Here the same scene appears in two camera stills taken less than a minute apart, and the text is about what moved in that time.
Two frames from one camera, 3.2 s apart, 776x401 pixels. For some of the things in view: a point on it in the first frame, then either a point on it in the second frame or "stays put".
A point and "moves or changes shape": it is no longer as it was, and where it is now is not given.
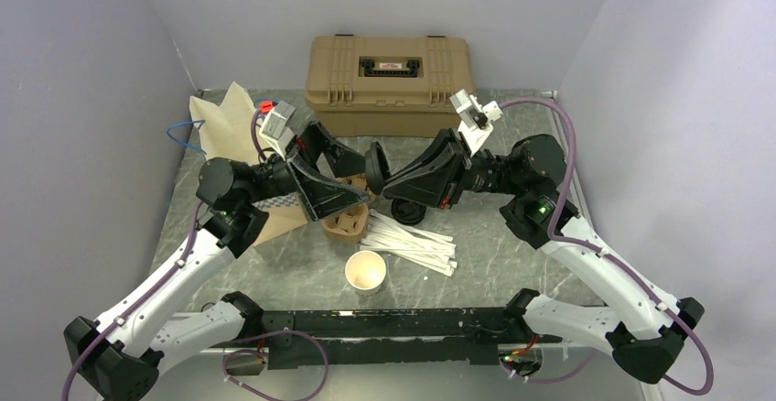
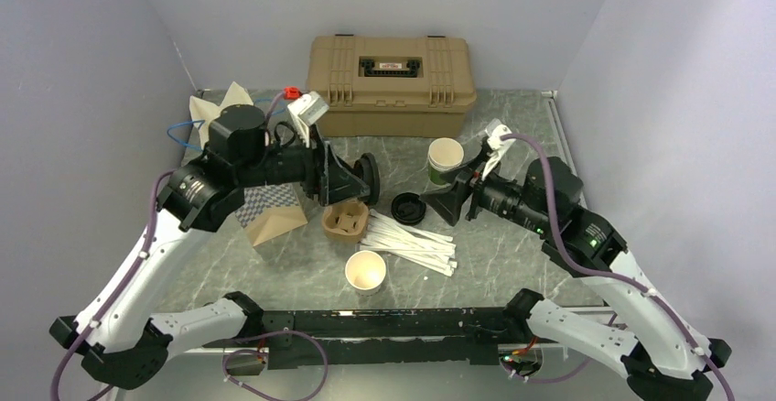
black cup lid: [377, 168] moves or changes shape
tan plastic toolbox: [388, 86] stays put
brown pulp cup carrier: [349, 227] stays put
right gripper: [431, 178] → [447, 201]
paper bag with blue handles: [231, 130] stays put
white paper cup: [365, 272] stays put
